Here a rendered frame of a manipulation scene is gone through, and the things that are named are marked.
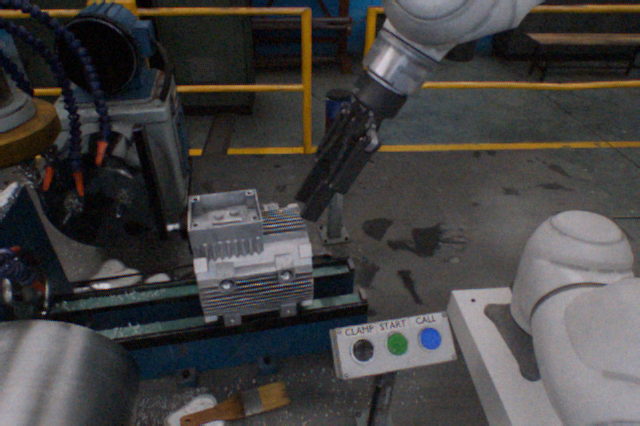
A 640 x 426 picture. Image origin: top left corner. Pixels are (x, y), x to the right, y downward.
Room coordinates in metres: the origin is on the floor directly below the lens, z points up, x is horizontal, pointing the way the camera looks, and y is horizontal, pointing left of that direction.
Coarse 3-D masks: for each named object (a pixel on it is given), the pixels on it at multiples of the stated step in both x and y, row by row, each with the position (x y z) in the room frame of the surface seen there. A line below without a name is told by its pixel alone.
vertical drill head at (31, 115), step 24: (0, 72) 0.56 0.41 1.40; (0, 96) 0.54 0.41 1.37; (24, 96) 0.58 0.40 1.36; (0, 120) 0.51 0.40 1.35; (24, 120) 0.54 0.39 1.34; (48, 120) 0.55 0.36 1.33; (0, 144) 0.48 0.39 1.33; (24, 144) 0.50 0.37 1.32; (48, 144) 0.53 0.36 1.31; (0, 168) 0.48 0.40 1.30; (24, 168) 0.51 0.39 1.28; (48, 216) 0.52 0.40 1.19
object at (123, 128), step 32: (96, 128) 0.88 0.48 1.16; (128, 128) 0.91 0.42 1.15; (64, 160) 0.76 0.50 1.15; (128, 160) 0.78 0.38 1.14; (160, 160) 0.89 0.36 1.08; (64, 192) 0.75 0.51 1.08; (96, 192) 0.76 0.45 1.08; (128, 192) 0.76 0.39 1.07; (64, 224) 0.67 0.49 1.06; (96, 224) 0.75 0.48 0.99; (128, 224) 0.76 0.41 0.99
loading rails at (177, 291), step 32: (128, 288) 0.63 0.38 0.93; (192, 288) 0.63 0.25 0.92; (320, 288) 0.67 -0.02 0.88; (352, 288) 0.68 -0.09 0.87; (64, 320) 0.57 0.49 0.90; (96, 320) 0.58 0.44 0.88; (128, 320) 0.59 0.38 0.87; (160, 320) 0.60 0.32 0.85; (192, 320) 0.55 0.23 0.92; (224, 320) 0.55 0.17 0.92; (256, 320) 0.54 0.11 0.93; (288, 320) 0.55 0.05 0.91; (320, 320) 0.57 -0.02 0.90; (352, 320) 0.58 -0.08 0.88; (160, 352) 0.51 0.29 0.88; (192, 352) 0.52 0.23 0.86; (224, 352) 0.53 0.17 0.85; (256, 352) 0.54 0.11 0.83; (288, 352) 0.55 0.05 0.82; (192, 384) 0.48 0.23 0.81
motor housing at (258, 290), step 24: (264, 216) 0.63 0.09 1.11; (288, 216) 0.63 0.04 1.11; (264, 240) 0.58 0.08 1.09; (288, 240) 0.59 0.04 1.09; (240, 264) 0.55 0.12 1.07; (264, 264) 0.55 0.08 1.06; (216, 288) 0.51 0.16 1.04; (240, 288) 0.52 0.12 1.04; (264, 288) 0.53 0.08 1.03; (288, 288) 0.53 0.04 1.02; (312, 288) 0.54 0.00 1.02; (216, 312) 0.51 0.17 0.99; (240, 312) 0.52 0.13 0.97
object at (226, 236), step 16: (224, 192) 0.65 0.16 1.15; (240, 192) 0.66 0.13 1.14; (256, 192) 0.65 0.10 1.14; (192, 208) 0.62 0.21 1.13; (208, 208) 0.64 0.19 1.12; (224, 208) 0.65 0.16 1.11; (240, 208) 0.65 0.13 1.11; (256, 208) 0.63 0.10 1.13; (192, 224) 0.56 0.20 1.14; (208, 224) 0.60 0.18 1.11; (224, 224) 0.59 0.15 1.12; (240, 224) 0.56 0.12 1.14; (256, 224) 0.57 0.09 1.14; (192, 240) 0.54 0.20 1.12; (208, 240) 0.55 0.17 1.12; (224, 240) 0.56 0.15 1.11; (240, 240) 0.56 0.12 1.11; (256, 240) 0.56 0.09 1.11; (208, 256) 0.55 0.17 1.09; (224, 256) 0.55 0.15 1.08
